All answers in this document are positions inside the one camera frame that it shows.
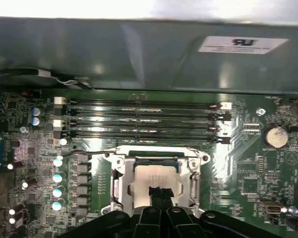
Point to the CPU socket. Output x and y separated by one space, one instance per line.
164 148

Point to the black PC case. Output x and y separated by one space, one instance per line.
114 49

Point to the green motherboard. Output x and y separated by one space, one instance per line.
250 158

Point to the white case sticker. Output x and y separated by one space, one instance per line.
213 44

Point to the silver motherboard screw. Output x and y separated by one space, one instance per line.
260 111

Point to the black RAM slot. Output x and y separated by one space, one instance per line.
139 103
139 124
139 113
139 136

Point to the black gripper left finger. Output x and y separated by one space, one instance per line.
149 223

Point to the silver CPU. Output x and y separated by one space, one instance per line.
144 178

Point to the round coin cell battery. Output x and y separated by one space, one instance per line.
275 137

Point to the internal USB port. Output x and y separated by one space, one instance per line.
270 209

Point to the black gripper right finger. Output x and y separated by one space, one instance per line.
178 223

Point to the round silver capacitor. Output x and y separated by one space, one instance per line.
56 205
36 112
57 178
57 162
57 193
36 121
63 141
293 210

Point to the black round cylinder part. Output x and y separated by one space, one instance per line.
15 74

